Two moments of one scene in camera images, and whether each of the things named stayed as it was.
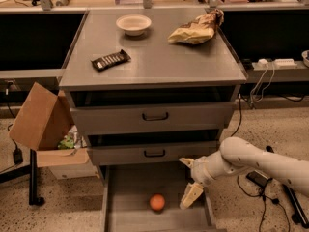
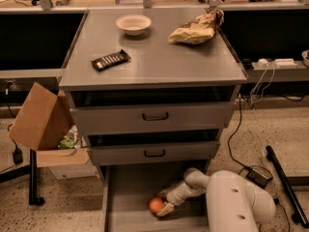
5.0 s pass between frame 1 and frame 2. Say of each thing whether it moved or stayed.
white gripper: moved
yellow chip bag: stayed
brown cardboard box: stayed
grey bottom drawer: stayed
